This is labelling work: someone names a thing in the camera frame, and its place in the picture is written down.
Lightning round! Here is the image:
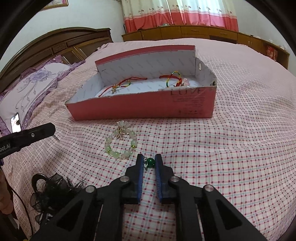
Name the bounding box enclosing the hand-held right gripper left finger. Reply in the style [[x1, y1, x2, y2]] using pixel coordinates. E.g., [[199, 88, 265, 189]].
[[30, 153, 145, 241]]

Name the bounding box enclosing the long wooden cabinet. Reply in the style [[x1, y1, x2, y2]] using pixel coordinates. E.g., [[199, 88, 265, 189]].
[[122, 24, 290, 69]]

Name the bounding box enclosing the black mesh hair flower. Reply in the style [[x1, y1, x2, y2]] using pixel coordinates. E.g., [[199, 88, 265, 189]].
[[30, 173, 93, 229]]

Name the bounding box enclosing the smartphone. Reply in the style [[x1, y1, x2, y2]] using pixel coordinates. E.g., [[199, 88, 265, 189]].
[[10, 112, 22, 133]]

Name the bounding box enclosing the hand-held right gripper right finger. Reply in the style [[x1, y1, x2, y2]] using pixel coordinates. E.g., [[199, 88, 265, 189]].
[[154, 153, 269, 241]]

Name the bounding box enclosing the person's left hand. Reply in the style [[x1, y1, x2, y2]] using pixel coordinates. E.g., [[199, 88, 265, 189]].
[[0, 172, 12, 215]]

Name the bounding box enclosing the red gift bag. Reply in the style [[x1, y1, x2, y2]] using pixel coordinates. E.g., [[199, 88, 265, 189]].
[[266, 45, 279, 61]]

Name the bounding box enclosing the rainbow red cord bracelet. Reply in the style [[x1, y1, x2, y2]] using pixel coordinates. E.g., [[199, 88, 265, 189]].
[[159, 71, 184, 88]]

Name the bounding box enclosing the purple floral pillow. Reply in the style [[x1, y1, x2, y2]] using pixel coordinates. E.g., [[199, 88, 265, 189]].
[[0, 55, 86, 136]]

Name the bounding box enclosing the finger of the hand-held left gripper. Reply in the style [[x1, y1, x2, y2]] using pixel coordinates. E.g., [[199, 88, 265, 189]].
[[13, 123, 56, 151]]

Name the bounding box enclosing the framed wall picture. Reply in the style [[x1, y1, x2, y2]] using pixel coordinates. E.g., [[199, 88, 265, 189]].
[[43, 0, 69, 10]]

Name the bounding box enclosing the pale jade bead bracelet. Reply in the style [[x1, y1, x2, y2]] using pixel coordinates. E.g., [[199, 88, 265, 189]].
[[105, 120, 138, 160]]

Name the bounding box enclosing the green bead ring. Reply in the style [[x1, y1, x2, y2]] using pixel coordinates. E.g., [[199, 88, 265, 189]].
[[142, 156, 156, 171]]

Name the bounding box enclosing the thin black cable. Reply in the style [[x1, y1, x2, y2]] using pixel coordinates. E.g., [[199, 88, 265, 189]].
[[0, 162, 33, 237]]

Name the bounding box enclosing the red cord gold charm bracelet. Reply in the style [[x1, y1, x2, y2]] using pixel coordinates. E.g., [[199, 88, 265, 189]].
[[99, 77, 148, 97]]

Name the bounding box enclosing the cream and red curtain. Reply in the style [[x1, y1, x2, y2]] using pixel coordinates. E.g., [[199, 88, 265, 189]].
[[121, 0, 239, 33]]

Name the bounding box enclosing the red cardboard box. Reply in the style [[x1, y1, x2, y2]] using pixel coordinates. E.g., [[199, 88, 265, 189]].
[[65, 45, 217, 121]]

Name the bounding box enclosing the dark wooden headboard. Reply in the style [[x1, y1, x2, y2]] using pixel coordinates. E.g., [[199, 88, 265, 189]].
[[0, 27, 114, 77]]

